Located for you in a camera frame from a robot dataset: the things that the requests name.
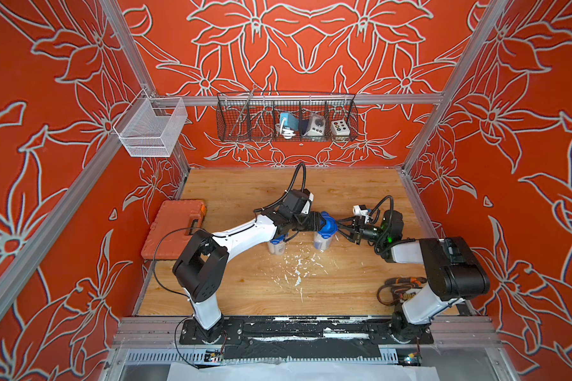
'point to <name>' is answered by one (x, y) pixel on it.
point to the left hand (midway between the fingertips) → (321, 222)
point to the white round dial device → (316, 127)
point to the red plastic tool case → (175, 220)
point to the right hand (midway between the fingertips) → (334, 228)
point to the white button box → (340, 128)
